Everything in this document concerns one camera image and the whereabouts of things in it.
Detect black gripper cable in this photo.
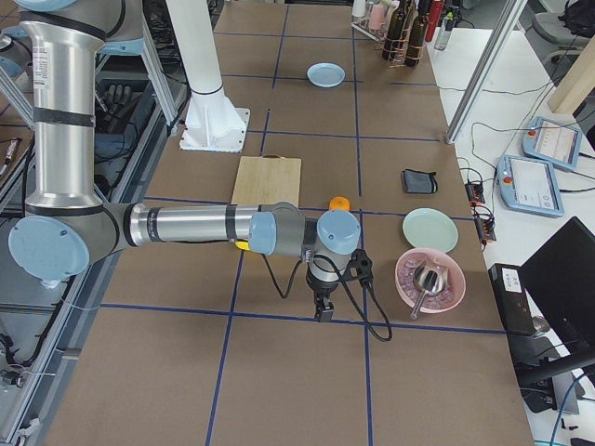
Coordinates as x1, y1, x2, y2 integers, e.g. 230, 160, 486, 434
262, 254, 393, 344

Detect light green plate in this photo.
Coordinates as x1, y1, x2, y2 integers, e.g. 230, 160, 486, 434
403, 208, 458, 253

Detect yellow lemon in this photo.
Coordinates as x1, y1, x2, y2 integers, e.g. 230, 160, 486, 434
235, 241, 250, 251

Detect metal ice scoop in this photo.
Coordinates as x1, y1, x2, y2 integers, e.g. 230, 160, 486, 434
410, 262, 449, 320

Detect clear ice cubes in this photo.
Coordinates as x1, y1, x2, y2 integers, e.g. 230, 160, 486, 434
395, 248, 466, 314

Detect copper wire bottle rack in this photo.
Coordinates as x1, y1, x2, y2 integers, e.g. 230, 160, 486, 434
382, 1, 430, 68

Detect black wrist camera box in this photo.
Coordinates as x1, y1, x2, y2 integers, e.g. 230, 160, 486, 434
348, 248, 374, 287

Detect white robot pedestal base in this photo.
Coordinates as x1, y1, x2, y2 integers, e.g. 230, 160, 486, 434
166, 0, 250, 153

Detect red bottle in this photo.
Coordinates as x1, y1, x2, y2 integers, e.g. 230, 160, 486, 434
425, 0, 445, 43

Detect dark grey folded cloth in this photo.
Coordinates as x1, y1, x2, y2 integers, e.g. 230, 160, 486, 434
401, 169, 438, 194

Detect black computer monitor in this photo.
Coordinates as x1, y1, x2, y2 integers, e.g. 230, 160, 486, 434
517, 216, 594, 387

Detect wooden cutting board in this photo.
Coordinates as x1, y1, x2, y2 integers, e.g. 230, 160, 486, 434
231, 156, 302, 207

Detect blue teach pendant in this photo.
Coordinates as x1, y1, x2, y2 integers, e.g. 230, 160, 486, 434
522, 116, 583, 171
496, 154, 564, 217

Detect dark wine bottle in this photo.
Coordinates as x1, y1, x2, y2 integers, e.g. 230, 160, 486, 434
404, 0, 431, 67
382, 1, 408, 61

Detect black desktop box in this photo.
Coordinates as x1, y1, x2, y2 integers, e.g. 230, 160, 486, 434
488, 263, 535, 336

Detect orange fruit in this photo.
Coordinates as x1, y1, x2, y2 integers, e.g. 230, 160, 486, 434
328, 196, 350, 212

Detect grey water bottle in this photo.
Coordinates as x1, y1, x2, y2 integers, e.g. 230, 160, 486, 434
434, 12, 455, 51

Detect light blue plate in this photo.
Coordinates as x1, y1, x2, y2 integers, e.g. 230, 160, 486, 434
307, 62, 346, 88

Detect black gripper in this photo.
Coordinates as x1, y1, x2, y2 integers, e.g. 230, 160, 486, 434
306, 259, 347, 322

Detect aluminium frame post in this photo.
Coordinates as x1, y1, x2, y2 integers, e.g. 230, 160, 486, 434
445, 0, 528, 144

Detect orange electronics board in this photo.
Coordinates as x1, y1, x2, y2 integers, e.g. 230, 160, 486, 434
465, 181, 485, 206

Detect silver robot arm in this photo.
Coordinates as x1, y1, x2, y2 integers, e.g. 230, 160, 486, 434
8, 1, 361, 321

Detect pink bowl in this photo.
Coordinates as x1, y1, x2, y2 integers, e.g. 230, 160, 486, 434
395, 248, 466, 319

